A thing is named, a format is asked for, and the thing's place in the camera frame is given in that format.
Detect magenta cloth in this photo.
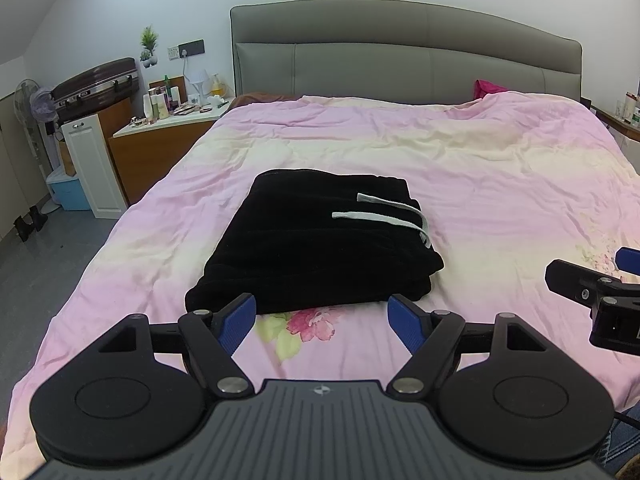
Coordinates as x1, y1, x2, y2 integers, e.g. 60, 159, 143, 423
472, 79, 511, 100

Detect white cabinet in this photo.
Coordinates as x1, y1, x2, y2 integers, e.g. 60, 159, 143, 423
61, 112, 128, 220

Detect grey padded headboard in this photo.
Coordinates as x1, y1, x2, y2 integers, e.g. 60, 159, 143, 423
230, 0, 584, 108

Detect white desk lamp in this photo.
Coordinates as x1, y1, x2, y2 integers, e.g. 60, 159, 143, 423
187, 67, 211, 104

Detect standing fan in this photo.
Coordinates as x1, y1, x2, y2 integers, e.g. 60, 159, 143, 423
14, 79, 63, 216

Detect wooden nightstand with white top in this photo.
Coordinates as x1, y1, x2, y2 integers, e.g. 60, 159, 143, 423
107, 102, 236, 206

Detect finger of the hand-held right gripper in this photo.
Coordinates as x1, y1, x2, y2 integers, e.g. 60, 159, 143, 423
615, 246, 640, 277
545, 259, 640, 307

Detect pink floral bedsheet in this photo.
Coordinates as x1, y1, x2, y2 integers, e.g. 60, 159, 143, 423
0, 94, 640, 466

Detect brown pillow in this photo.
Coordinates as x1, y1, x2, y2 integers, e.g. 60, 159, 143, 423
235, 91, 303, 109

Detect blue storage bin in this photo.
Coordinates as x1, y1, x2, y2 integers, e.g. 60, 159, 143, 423
46, 167, 93, 212

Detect potted green plant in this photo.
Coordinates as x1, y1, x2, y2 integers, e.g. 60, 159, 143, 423
139, 25, 161, 69

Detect black pants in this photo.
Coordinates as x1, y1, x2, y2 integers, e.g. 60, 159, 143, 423
184, 170, 446, 317

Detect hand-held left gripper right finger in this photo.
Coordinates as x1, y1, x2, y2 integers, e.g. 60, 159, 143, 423
387, 294, 543, 396

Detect wooden cabinet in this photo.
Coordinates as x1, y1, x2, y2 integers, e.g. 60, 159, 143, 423
56, 97, 134, 176

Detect person's blue jeans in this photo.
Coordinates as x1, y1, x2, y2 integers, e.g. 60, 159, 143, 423
597, 405, 640, 480

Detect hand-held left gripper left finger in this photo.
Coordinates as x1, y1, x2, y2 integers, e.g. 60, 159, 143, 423
97, 292, 258, 397

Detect brown suitcase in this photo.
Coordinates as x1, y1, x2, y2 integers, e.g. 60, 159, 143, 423
50, 57, 140, 123

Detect wooden bedside shelf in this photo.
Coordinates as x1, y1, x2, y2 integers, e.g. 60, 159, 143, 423
591, 105, 640, 143

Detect scattered small makeup items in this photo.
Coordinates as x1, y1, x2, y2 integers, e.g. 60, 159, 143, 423
129, 95, 231, 128

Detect group of cosmetic bottles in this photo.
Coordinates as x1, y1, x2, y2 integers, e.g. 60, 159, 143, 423
141, 76, 184, 122

